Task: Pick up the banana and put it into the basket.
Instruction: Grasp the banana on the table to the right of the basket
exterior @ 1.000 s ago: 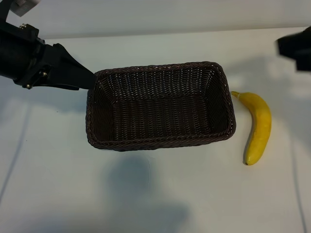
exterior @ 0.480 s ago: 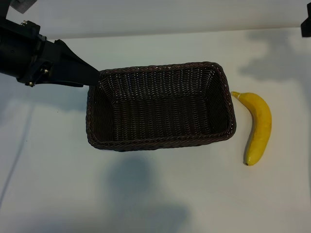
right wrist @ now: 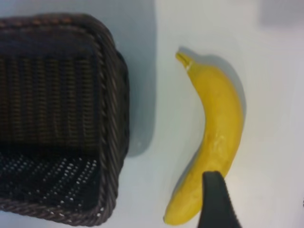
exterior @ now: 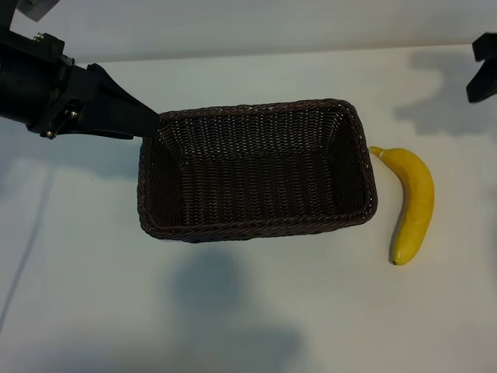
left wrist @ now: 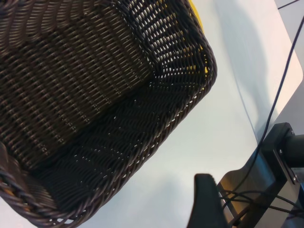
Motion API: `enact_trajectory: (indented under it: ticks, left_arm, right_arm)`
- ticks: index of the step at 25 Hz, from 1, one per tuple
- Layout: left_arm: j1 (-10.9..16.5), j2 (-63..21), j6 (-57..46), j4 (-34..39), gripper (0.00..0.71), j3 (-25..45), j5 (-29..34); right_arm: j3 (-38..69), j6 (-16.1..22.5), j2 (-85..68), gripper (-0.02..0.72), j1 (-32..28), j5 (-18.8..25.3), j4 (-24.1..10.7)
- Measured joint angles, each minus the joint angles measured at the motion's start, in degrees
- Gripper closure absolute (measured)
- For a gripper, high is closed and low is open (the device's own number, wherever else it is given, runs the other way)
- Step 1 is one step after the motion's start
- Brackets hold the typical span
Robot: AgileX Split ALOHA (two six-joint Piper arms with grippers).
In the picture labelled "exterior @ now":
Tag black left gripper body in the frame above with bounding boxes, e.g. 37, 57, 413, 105
0, 32, 89, 138

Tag dark brown wicker basket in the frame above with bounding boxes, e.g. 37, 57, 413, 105
136, 98, 379, 244

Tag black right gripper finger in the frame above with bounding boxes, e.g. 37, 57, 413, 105
465, 58, 497, 104
471, 33, 497, 62

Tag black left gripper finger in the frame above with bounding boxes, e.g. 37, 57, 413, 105
86, 63, 161, 122
76, 101, 158, 140

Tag yellow banana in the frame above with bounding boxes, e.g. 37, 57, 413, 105
367, 145, 435, 267

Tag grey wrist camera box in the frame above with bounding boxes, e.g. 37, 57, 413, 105
17, 0, 61, 22

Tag black camera bracket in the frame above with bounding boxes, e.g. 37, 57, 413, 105
0, 0, 19, 36

